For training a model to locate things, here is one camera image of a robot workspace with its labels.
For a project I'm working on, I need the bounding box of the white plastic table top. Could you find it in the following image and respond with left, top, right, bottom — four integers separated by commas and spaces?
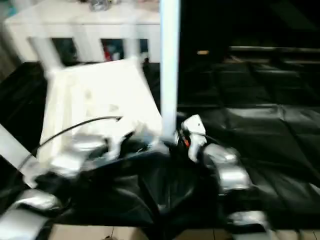
23, 56, 171, 188

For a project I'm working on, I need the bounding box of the white plastic table leg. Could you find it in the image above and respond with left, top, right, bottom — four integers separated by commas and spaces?
159, 0, 181, 141
0, 123, 41, 188
119, 14, 143, 63
24, 14, 65, 73

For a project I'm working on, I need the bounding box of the black mat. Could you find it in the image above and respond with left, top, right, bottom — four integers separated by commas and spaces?
0, 61, 320, 231

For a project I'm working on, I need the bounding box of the black cabinet gold label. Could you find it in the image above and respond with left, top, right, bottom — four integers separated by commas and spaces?
179, 0, 232, 63

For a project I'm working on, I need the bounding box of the white glass-door cabinet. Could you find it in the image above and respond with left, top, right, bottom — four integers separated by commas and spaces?
3, 0, 162, 63

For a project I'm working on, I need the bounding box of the black side table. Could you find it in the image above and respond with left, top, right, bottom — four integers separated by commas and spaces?
229, 46, 320, 63

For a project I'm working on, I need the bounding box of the dark grey bundle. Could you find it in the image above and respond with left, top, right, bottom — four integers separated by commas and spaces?
88, 0, 111, 12

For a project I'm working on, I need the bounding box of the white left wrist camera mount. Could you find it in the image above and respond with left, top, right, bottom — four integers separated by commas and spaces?
103, 118, 137, 161

